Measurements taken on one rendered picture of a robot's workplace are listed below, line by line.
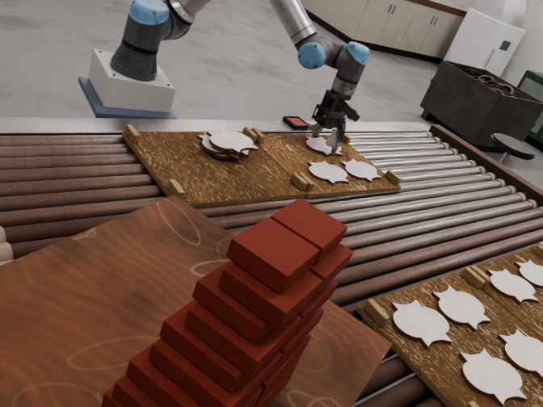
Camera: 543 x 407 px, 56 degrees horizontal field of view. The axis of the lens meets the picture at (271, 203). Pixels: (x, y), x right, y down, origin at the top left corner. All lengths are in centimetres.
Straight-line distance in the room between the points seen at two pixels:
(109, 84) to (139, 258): 94
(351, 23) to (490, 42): 223
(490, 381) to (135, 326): 70
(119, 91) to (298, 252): 130
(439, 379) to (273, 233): 64
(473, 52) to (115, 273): 884
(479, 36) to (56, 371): 903
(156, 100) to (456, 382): 124
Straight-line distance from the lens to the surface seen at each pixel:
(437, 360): 112
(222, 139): 147
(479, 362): 118
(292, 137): 177
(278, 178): 147
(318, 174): 156
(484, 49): 931
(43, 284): 80
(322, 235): 55
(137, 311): 78
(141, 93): 176
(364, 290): 122
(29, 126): 146
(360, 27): 861
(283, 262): 49
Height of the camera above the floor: 159
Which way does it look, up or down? 29 degrees down
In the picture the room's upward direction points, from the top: 21 degrees clockwise
